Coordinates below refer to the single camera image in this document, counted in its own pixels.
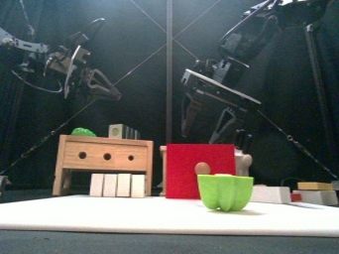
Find green toy starfruit bottom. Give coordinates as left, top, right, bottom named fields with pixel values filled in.
left=196, top=173, right=255, bottom=213

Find white sliced toy block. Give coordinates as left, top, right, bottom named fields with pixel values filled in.
left=107, top=123, right=141, bottom=141

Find green toy leafy vegetable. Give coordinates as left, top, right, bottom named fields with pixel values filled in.
left=70, top=127, right=97, bottom=138

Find brown wooden egg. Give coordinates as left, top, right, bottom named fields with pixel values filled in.
left=193, top=161, right=212, bottom=176

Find red square block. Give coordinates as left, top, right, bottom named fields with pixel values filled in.
left=165, top=143, right=237, bottom=200

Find wooden toy stove with holes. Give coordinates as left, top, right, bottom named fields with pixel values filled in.
left=52, top=134, right=155, bottom=197

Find white wedge block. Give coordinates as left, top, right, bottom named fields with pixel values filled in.
left=249, top=185, right=292, bottom=205

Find white wooden block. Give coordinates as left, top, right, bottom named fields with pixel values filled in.
left=88, top=173, right=105, bottom=197
left=101, top=174, right=119, bottom=198
left=129, top=174, right=147, bottom=198
left=115, top=173, right=132, bottom=198

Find yellow flat block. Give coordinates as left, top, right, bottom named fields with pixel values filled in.
left=296, top=181, right=335, bottom=191

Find white rectangular block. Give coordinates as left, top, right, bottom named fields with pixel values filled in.
left=292, top=190, right=339, bottom=206

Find white foam mat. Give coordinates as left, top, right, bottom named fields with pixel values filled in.
left=0, top=193, right=339, bottom=238

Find black toy knife handles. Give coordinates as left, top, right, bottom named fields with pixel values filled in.
left=235, top=128, right=255, bottom=154

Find grey vertical frame pole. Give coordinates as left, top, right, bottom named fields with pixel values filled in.
left=165, top=0, right=173, bottom=145

